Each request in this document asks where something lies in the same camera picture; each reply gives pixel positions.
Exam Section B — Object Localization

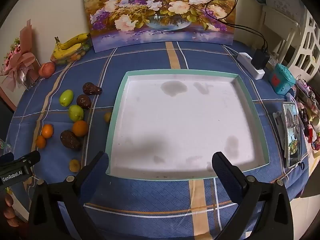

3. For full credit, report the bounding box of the black charger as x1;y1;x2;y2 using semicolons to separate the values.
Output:
251;49;270;70

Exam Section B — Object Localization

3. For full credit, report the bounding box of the pink flower bouquet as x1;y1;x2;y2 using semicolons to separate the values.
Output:
0;20;42;90

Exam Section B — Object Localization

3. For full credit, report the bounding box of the teal box with red patch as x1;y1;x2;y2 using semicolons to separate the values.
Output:
269;64;297;95

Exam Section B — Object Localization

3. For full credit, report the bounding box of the red apple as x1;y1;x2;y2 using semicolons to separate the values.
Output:
38;62;56;77

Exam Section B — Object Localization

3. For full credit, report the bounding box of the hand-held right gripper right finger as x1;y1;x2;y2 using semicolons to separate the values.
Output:
212;151;293;240

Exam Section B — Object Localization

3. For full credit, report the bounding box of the round brown avocado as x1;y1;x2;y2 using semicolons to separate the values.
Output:
76;94;92;110

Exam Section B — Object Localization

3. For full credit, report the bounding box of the black cable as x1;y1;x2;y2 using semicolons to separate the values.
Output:
205;0;269;53

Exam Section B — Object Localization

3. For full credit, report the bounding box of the blue plaid tablecloth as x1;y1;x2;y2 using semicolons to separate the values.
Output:
11;40;315;240

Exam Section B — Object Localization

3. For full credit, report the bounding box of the green fruit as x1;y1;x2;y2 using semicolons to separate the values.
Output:
68;105;84;121
59;90;74;107

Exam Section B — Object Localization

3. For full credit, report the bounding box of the yellow banana bunch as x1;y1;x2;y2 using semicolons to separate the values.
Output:
51;33;91;60

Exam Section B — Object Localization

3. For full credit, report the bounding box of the large brown avocado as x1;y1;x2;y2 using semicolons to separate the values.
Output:
60;130;82;151

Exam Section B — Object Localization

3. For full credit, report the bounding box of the pile of small accessories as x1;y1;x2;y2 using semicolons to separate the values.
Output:
295;80;320;153

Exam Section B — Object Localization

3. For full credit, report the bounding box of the white tray with green rim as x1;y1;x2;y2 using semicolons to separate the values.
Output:
105;70;270;180

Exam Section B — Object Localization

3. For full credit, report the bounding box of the white lattice chair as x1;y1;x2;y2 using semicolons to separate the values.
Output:
287;5;320;80

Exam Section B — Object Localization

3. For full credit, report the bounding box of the smartphone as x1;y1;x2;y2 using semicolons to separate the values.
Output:
282;102;301;168

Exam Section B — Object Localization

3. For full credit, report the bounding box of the large orange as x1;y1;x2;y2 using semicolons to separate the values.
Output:
72;120;89;137

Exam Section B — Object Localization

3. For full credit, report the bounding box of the brown avocado with stem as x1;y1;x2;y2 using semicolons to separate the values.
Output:
82;82;103;96

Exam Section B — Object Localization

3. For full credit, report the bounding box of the floral painting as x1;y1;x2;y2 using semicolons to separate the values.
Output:
82;0;237;53

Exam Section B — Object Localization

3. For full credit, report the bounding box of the white power strip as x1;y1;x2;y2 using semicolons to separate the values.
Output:
237;52;265;80

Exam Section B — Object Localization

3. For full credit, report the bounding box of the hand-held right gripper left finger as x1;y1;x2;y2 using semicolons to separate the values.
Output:
28;151;110;240

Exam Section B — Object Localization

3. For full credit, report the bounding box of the person's left hand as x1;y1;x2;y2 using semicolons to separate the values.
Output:
4;194;22;228

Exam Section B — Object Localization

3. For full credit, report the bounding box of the small orange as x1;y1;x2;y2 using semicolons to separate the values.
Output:
36;135;47;149
41;124;55;139

